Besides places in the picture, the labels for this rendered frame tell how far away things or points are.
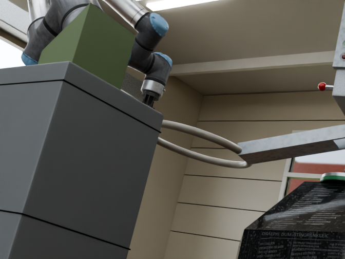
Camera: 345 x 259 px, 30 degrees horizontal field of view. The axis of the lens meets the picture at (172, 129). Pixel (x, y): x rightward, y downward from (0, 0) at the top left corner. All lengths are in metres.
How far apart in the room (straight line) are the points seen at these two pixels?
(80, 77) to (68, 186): 0.30
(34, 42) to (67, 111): 0.55
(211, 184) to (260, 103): 1.58
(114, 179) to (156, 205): 8.97
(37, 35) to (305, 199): 1.06
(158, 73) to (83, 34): 0.71
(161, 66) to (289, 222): 0.88
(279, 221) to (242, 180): 8.34
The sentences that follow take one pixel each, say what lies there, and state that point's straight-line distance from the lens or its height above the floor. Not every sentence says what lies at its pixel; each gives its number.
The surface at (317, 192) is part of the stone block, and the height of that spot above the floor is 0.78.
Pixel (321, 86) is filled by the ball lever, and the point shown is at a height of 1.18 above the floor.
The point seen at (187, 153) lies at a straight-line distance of 2.81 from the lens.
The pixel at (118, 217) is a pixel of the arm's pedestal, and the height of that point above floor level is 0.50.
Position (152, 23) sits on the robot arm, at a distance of 2.51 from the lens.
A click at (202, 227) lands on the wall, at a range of 10.68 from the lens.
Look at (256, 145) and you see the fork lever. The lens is 2.43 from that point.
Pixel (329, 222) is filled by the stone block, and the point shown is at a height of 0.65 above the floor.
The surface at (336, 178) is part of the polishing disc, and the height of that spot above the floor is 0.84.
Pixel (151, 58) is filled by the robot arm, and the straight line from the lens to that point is 2.59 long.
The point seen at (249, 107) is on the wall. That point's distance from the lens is 10.90.
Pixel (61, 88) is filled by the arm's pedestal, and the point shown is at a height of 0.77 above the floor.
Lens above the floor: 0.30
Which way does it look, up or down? 15 degrees up
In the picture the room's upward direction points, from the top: 14 degrees clockwise
